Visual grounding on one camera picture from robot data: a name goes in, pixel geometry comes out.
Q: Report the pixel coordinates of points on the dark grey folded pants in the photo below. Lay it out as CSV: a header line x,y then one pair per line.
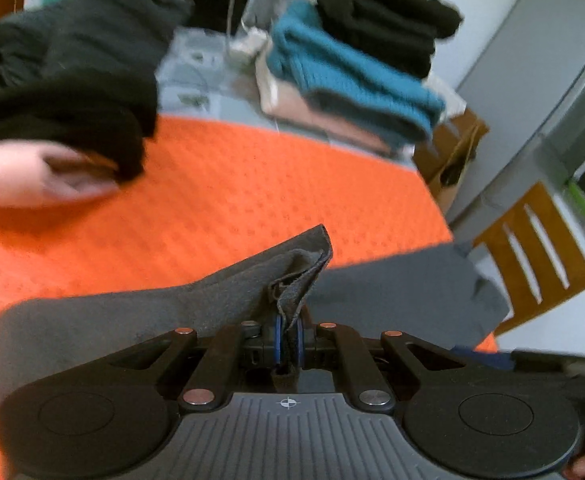
x,y
102,20

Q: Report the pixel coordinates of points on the pale pink folded garment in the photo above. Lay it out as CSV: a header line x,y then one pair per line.
x,y
322,120

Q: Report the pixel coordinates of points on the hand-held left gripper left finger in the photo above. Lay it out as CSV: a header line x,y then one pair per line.
x,y
277,340

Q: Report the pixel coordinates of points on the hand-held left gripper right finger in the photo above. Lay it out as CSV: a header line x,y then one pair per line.
x,y
300,342

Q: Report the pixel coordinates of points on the grey refrigerator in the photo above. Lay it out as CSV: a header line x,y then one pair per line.
x,y
547,85

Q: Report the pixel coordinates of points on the stack of black clothes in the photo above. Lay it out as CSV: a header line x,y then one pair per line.
x,y
382,15

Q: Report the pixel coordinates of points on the black fleece garment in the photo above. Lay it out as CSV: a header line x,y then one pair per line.
x,y
72,110

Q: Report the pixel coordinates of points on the grey sweatshirt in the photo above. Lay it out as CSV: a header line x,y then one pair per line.
x,y
122,320

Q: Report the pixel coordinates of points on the brown cardboard box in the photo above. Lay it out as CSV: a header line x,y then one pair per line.
x,y
452,160

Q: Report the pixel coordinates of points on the orange flower-pattern mat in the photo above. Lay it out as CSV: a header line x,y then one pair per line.
x,y
272,185

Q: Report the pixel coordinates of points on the white power adapter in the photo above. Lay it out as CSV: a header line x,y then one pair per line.
x,y
250,45

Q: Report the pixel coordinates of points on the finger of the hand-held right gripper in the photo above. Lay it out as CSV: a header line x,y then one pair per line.
x,y
482,351

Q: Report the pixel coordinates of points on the teal knitted sweater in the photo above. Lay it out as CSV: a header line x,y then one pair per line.
x,y
352,75

